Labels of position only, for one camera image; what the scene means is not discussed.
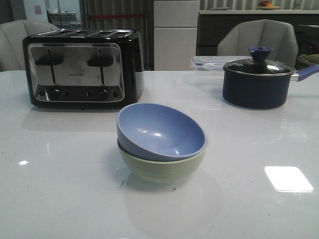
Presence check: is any blue saucepan with handle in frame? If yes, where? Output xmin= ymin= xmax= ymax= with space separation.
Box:
xmin=222 ymin=65 xmax=319 ymax=110

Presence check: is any grey chair at left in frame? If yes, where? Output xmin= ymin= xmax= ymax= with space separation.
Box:
xmin=0 ymin=20 xmax=58 ymax=72

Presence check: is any black chrome four-slot toaster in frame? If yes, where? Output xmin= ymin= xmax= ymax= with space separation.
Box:
xmin=23 ymin=29 xmax=144 ymax=109

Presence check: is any glass lid blue knob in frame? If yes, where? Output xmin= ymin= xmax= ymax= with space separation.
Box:
xmin=223 ymin=47 xmax=295 ymax=76

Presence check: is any brown cushion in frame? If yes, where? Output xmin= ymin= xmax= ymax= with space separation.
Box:
xmin=297 ymin=54 xmax=319 ymax=69

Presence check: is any green bowl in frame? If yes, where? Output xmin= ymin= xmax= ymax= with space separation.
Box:
xmin=118 ymin=144 xmax=206 ymax=183

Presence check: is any white cabinet column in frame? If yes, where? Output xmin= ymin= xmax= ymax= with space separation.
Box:
xmin=154 ymin=0 xmax=199 ymax=71

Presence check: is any blue bowl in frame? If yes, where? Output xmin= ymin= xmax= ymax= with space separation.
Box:
xmin=117 ymin=103 xmax=207 ymax=162

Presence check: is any clear plastic food container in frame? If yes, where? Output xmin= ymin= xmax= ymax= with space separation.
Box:
xmin=190 ymin=56 xmax=251 ymax=92

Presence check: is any grey upholstered chair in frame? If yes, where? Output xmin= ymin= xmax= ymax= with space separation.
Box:
xmin=217 ymin=19 xmax=299 ymax=66

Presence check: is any fruit plate on counter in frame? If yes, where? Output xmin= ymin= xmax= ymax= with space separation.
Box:
xmin=257 ymin=0 xmax=280 ymax=10

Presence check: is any dark counter sideboard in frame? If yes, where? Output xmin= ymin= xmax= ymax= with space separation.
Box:
xmin=196 ymin=10 xmax=319 ymax=62

